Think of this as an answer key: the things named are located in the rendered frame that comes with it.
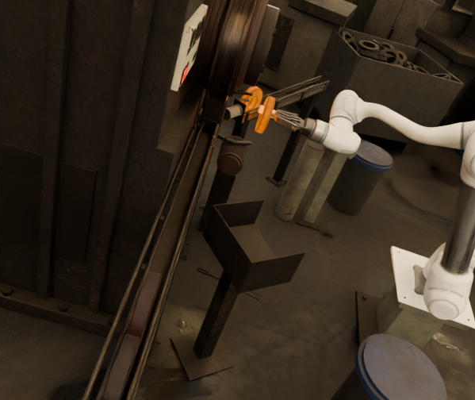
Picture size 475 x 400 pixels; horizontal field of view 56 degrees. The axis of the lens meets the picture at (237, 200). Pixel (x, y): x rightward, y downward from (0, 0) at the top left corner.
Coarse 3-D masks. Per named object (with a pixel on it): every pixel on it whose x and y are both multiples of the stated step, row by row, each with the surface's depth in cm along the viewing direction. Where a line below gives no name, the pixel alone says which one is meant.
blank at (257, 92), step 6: (246, 90) 218; (252, 90) 217; (258, 90) 220; (246, 96) 217; (252, 96) 219; (258, 96) 223; (246, 102) 218; (252, 102) 227; (258, 102) 227; (246, 108) 221; (252, 108) 226
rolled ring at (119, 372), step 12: (132, 336) 99; (120, 348) 93; (132, 348) 93; (120, 360) 90; (132, 360) 103; (120, 372) 89; (108, 384) 88; (120, 384) 88; (108, 396) 88; (120, 396) 88
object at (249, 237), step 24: (216, 216) 144; (240, 216) 156; (216, 240) 145; (240, 240) 153; (264, 240) 157; (240, 264) 134; (264, 264) 133; (288, 264) 140; (216, 288) 163; (240, 288) 135; (216, 312) 165; (192, 336) 189; (216, 336) 175; (192, 360) 180; (216, 360) 183
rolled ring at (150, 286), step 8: (152, 272) 111; (152, 280) 107; (160, 280) 116; (144, 288) 104; (152, 288) 105; (144, 296) 103; (152, 296) 104; (136, 304) 102; (144, 304) 103; (152, 304) 117; (136, 312) 102; (144, 312) 102; (136, 320) 102; (144, 320) 102; (136, 328) 102; (144, 328) 114; (136, 336) 103
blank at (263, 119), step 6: (270, 96) 184; (264, 102) 190; (270, 102) 180; (264, 108) 181; (270, 108) 179; (264, 114) 179; (270, 114) 179; (258, 120) 190; (264, 120) 180; (258, 126) 182; (264, 126) 181; (258, 132) 186
